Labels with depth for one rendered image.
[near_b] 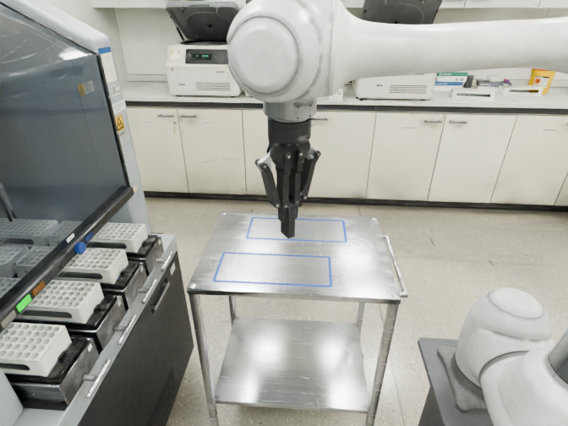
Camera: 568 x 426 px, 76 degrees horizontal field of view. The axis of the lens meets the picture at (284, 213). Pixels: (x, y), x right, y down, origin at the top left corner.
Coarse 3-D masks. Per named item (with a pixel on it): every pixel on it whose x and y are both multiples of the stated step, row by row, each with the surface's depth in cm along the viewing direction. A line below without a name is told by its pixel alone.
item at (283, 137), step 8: (272, 120) 60; (272, 128) 60; (280, 128) 59; (288, 128) 59; (296, 128) 59; (304, 128) 60; (272, 136) 61; (280, 136) 60; (288, 136) 60; (296, 136) 60; (304, 136) 61; (272, 144) 62; (280, 144) 62; (288, 144) 60; (296, 144) 61; (304, 144) 65; (272, 152) 62; (280, 152) 63; (288, 152) 63; (304, 152) 66; (272, 160) 64; (280, 160) 63; (280, 168) 65
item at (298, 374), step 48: (240, 240) 125; (288, 240) 125; (336, 240) 125; (192, 288) 104; (240, 288) 104; (288, 288) 104; (336, 288) 104; (384, 288) 104; (240, 336) 157; (288, 336) 157; (336, 336) 157; (384, 336) 108; (240, 384) 137; (288, 384) 137; (336, 384) 137
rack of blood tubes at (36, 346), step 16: (0, 336) 83; (16, 336) 83; (32, 336) 84; (48, 336) 84; (64, 336) 85; (0, 352) 79; (16, 352) 79; (32, 352) 79; (48, 352) 80; (16, 368) 82; (32, 368) 78; (48, 368) 80
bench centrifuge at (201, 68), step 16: (176, 16) 277; (192, 16) 274; (208, 16) 274; (224, 16) 273; (192, 32) 300; (208, 32) 298; (224, 32) 296; (176, 48) 271; (192, 48) 270; (208, 48) 269; (224, 48) 268; (176, 64) 271; (192, 64) 270; (208, 64) 269; (224, 64) 268; (176, 80) 276; (192, 80) 275; (208, 80) 274; (224, 80) 272
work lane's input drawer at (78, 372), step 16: (64, 352) 84; (80, 352) 86; (96, 352) 92; (64, 368) 81; (80, 368) 86; (16, 384) 79; (32, 384) 79; (48, 384) 79; (64, 384) 80; (80, 384) 86; (96, 384) 85; (64, 400) 81
